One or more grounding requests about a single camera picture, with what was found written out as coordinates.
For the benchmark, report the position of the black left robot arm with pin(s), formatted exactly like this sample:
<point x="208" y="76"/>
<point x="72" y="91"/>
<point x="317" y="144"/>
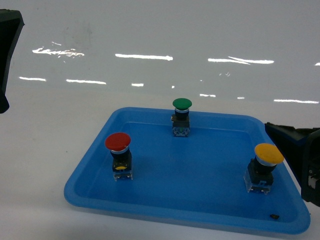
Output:
<point x="11" y="25"/>

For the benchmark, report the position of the green mushroom push button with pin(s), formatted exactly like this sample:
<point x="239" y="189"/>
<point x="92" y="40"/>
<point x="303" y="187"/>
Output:
<point x="180" y="119"/>

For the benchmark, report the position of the small black debris piece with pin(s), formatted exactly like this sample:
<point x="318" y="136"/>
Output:
<point x="274" y="216"/>

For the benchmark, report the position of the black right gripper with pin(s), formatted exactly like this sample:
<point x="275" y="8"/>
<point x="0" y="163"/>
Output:
<point x="301" y="150"/>

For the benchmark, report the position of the yellow mushroom push button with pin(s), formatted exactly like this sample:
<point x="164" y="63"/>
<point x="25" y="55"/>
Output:
<point x="258" y="177"/>

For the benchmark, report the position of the blue plastic tray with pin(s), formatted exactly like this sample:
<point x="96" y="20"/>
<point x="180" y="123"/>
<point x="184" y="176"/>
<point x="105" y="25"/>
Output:
<point x="196" y="181"/>

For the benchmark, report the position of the red mushroom push button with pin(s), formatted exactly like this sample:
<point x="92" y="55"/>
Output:
<point x="118" y="145"/>

